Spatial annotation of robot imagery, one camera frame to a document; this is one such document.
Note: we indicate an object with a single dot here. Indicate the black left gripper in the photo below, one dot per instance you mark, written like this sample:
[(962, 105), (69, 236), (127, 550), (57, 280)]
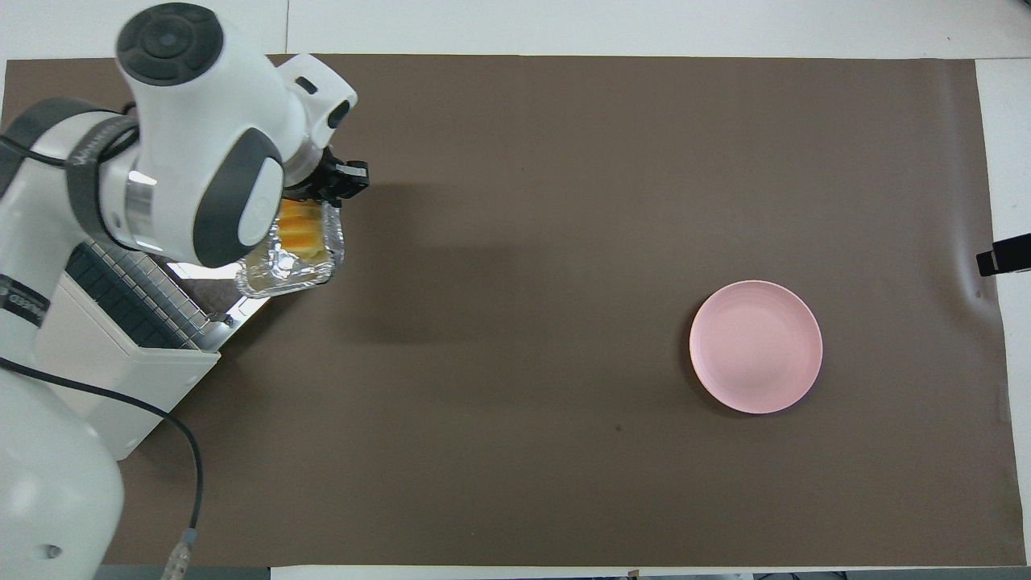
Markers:
[(310, 181)]

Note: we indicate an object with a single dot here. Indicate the sliced golden bread loaf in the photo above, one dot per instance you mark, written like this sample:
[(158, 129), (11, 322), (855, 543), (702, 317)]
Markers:
[(302, 229)]

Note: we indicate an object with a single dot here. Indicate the aluminium foil tray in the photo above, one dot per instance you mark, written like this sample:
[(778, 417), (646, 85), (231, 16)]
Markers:
[(282, 278)]

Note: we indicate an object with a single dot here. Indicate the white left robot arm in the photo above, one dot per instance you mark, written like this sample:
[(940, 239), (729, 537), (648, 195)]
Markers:
[(201, 105)]

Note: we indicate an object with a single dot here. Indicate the cream toaster oven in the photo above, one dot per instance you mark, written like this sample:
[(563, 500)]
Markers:
[(121, 387)]

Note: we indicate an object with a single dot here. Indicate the brown table mat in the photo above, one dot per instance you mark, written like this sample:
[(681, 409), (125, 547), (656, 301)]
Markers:
[(523, 322)]

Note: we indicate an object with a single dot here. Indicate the pink round plate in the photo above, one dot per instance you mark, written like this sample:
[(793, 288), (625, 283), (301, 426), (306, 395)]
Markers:
[(755, 346)]

